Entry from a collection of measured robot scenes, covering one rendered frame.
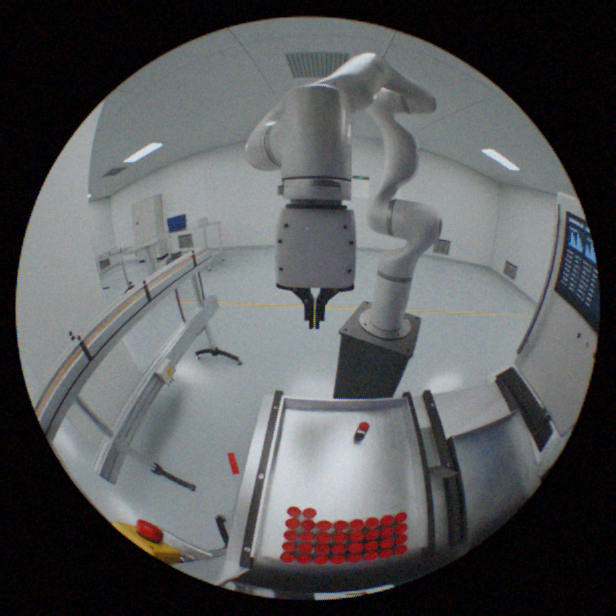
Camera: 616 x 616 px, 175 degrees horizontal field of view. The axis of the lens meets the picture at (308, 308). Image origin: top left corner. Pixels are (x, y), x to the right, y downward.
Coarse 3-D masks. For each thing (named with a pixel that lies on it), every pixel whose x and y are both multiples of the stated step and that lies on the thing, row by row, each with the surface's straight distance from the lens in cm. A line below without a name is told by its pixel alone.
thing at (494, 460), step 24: (480, 432) 56; (504, 432) 61; (456, 456) 45; (480, 456) 53; (504, 456) 58; (528, 456) 64; (456, 480) 46; (480, 480) 51; (504, 480) 57; (528, 480) 65; (480, 504) 51; (504, 504) 57; (480, 528) 52
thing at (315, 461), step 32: (288, 416) 44; (320, 416) 44; (352, 416) 45; (384, 416) 46; (288, 448) 41; (320, 448) 41; (352, 448) 42; (384, 448) 43; (416, 448) 41; (288, 480) 39; (320, 480) 39; (352, 480) 40; (384, 480) 41; (416, 480) 42; (320, 512) 38; (352, 512) 39; (384, 512) 40; (416, 512) 42; (256, 544) 37; (416, 544) 43
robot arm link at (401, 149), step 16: (384, 96) 65; (400, 96) 64; (368, 112) 65; (384, 112) 65; (400, 112) 66; (384, 128) 62; (400, 128) 62; (384, 144) 63; (400, 144) 59; (416, 144) 62; (400, 160) 59; (416, 160) 61; (384, 176) 60; (400, 176) 59; (384, 192) 60; (368, 208) 62; (384, 208) 60; (368, 224) 64; (384, 224) 60
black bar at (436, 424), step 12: (432, 396) 51; (432, 408) 49; (432, 420) 48; (444, 432) 47; (444, 444) 46; (444, 456) 45; (444, 480) 45; (456, 492) 45; (456, 504) 45; (456, 516) 45; (456, 528) 45; (456, 540) 46
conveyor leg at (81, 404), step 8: (80, 400) 99; (80, 408) 101; (88, 408) 102; (88, 416) 103; (96, 416) 105; (96, 424) 106; (104, 424) 109; (104, 432) 110; (112, 432) 113; (136, 456) 127; (144, 464) 134; (152, 464) 138
